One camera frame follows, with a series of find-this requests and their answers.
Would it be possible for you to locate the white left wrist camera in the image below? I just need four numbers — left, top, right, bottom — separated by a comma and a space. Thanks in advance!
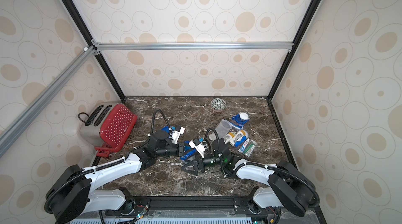
168, 126, 185, 145

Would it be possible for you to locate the round white soap disc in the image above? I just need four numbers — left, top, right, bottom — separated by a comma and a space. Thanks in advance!
239, 112, 249, 122

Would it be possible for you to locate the white tube orange cap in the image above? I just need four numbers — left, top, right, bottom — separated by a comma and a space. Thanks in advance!
229, 130, 249, 147

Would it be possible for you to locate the red plastic rack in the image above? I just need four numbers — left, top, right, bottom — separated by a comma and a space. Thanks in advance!
94, 143, 112, 158

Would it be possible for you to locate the red polka dot toaster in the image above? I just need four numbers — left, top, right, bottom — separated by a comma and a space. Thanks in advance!
77, 103, 138, 150

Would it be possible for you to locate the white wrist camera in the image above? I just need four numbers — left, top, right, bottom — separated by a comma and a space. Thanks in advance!
189, 138, 208, 158
168, 126, 185, 145

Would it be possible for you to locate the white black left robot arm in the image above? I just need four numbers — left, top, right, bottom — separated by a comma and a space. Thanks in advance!
44, 120, 185, 224

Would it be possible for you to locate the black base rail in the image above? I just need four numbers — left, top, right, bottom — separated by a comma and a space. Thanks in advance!
62, 195, 326, 224

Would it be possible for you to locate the silver aluminium left rail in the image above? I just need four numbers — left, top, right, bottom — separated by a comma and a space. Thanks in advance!
1, 46, 95, 156

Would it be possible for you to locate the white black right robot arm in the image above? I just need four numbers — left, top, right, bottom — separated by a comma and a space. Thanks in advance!
181, 129, 320, 217

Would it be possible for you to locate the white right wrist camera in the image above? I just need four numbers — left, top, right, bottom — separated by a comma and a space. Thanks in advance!
189, 138, 208, 158

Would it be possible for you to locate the silver aluminium crossbar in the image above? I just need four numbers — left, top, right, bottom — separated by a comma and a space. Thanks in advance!
95, 42, 294, 50

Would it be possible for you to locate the white bottle orange cap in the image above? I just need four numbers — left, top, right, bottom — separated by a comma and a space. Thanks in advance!
223, 132, 236, 144

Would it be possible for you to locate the packaged toothbrush kit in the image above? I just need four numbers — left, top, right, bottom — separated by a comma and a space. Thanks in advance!
238, 138, 257, 158

